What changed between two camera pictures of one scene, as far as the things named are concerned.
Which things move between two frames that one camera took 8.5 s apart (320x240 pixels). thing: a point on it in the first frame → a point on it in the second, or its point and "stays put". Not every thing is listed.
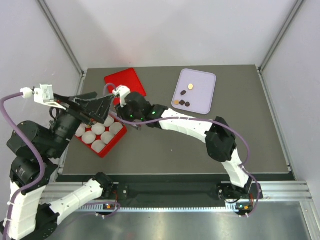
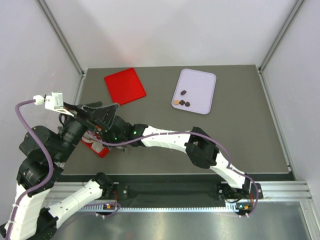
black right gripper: (124, 106) → (105, 136)
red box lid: (128, 77) stays put
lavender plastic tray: (194, 91) stays put
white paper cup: (98, 145) stays put
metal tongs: (125, 115) → (120, 148)
